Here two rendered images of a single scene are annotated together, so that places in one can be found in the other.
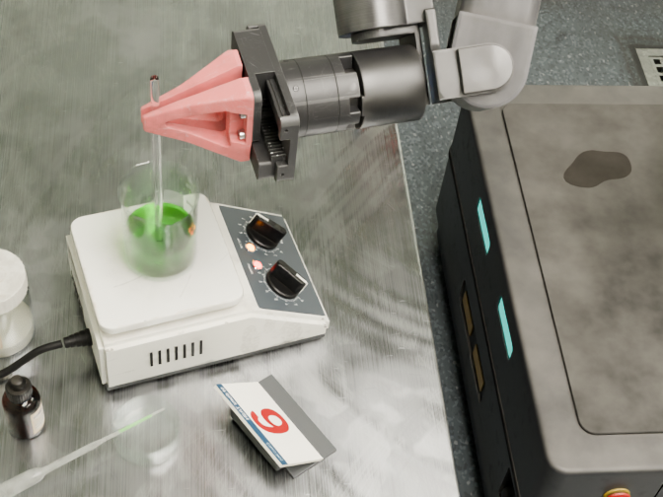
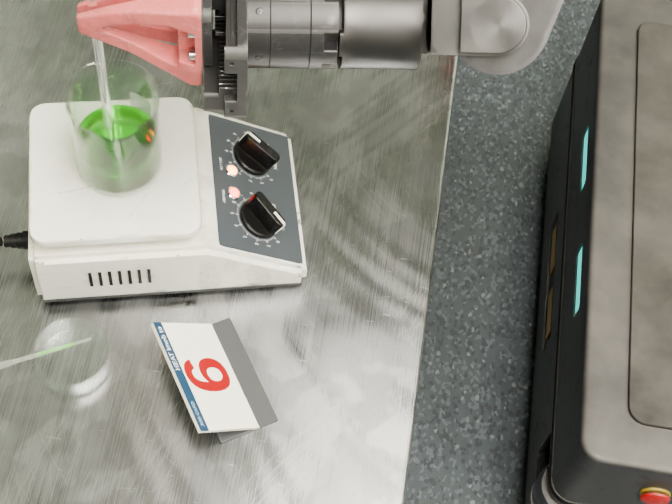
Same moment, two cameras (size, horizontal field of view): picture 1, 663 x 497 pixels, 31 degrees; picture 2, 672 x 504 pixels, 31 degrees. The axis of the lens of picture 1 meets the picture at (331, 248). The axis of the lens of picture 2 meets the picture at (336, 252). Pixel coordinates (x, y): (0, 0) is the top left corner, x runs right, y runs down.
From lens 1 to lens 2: 20 cm
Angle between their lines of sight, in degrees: 11
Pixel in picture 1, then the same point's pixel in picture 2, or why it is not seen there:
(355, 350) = (333, 307)
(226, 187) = not seen: hidden behind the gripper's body
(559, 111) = not seen: outside the picture
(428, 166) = (561, 69)
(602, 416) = (657, 406)
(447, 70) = (446, 19)
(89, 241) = (45, 134)
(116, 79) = not seen: outside the picture
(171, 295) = (118, 214)
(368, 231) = (388, 168)
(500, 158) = (621, 84)
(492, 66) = (500, 25)
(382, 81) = (368, 18)
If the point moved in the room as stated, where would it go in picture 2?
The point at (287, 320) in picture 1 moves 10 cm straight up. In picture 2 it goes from (253, 263) to (256, 189)
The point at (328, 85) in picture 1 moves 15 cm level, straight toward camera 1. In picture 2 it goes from (300, 13) to (206, 219)
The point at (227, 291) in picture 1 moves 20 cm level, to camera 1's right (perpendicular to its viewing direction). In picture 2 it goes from (182, 221) to (451, 317)
